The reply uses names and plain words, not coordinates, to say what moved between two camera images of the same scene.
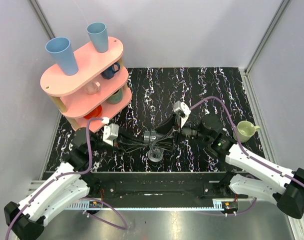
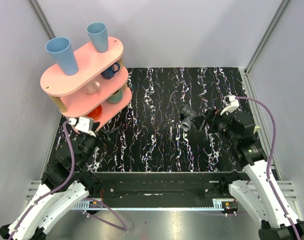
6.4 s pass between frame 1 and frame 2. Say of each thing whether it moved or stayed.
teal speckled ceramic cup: stayed
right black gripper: moved
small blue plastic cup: stayed
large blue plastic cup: stayed
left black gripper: moved
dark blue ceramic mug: stayed
